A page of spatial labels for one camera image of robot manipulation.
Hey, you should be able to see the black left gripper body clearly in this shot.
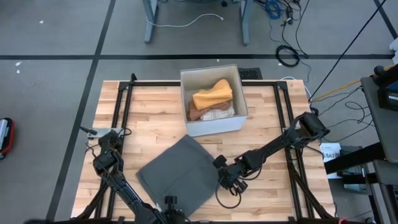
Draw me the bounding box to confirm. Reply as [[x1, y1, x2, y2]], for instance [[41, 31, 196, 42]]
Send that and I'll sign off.
[[161, 207, 188, 224]]

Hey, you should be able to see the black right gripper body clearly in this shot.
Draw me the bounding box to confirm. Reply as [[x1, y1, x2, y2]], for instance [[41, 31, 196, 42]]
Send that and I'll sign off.
[[218, 164, 247, 189]]

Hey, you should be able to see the dark grey towel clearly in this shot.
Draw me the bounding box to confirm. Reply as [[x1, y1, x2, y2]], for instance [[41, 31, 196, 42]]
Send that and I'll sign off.
[[136, 134, 220, 218]]

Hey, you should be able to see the white beige plaid towel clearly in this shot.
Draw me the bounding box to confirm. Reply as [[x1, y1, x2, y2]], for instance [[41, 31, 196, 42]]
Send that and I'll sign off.
[[200, 107, 236, 121]]

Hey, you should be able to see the terracotta pink towel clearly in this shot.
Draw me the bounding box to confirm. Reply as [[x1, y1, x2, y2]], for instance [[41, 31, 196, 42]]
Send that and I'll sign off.
[[186, 101, 233, 122]]

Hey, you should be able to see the mustard yellow towel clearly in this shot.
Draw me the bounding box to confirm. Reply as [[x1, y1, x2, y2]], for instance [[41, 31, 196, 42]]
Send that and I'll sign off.
[[192, 78, 234, 111]]

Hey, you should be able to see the beige fabric storage box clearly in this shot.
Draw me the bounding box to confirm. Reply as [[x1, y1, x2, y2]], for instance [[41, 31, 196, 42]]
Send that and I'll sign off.
[[179, 64, 249, 138]]

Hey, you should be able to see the white printed paper sheet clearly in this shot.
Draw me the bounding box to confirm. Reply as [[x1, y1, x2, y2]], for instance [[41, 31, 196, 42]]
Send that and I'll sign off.
[[319, 142, 342, 163]]

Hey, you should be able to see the black perforated mat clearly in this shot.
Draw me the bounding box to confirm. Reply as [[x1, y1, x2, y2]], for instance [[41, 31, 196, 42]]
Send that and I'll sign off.
[[238, 67, 263, 80]]

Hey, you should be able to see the blue plastic bin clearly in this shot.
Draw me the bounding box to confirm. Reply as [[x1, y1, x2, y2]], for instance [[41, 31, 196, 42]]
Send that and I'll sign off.
[[340, 167, 371, 194]]

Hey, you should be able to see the black equipment cart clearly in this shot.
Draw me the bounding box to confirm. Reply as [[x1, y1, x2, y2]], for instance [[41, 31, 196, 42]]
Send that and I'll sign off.
[[323, 76, 398, 224]]

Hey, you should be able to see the grey desk leg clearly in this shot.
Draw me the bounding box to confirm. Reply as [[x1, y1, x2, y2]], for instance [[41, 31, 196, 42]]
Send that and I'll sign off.
[[238, 0, 251, 47], [142, 0, 159, 44]]

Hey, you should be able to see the black device with blue screen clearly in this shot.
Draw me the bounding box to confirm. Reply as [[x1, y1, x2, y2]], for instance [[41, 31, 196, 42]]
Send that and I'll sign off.
[[373, 63, 398, 112]]

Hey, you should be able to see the thin black pole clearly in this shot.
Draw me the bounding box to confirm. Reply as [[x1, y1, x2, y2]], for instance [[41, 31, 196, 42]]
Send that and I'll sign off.
[[308, 0, 388, 102]]

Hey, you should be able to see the red black case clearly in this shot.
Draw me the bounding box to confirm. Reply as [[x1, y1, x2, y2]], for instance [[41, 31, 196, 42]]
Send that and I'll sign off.
[[0, 117, 16, 160]]

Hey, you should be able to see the white crumpled object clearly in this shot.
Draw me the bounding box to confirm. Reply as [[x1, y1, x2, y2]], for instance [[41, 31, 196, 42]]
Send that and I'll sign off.
[[388, 36, 398, 65]]

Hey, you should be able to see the black right camera cable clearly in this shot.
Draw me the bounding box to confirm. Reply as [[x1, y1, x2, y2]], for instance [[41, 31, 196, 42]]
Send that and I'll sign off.
[[215, 185, 243, 209]]

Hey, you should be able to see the black aluminium table frame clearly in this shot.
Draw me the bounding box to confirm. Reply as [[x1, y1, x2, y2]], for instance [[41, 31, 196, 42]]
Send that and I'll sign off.
[[71, 73, 338, 224]]

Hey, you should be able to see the thin white cable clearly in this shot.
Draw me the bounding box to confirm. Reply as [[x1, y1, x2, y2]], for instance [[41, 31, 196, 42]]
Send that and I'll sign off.
[[279, 75, 312, 100]]

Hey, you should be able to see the black coiled cable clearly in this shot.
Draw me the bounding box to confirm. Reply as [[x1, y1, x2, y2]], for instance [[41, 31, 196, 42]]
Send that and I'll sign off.
[[274, 44, 301, 68]]

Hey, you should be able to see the yellow cable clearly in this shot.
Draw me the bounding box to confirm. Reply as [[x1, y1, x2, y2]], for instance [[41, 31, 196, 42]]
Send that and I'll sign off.
[[310, 64, 395, 103]]

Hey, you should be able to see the black long floor cable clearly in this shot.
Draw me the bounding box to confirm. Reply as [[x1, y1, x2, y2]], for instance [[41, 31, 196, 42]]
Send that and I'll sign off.
[[267, 0, 312, 83]]

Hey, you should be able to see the white floor cable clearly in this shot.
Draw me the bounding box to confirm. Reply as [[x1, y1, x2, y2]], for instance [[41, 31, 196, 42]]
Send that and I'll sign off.
[[145, 12, 224, 28]]

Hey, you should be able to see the blue cable bundle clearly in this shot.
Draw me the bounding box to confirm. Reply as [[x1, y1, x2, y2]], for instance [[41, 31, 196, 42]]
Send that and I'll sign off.
[[262, 0, 282, 20]]

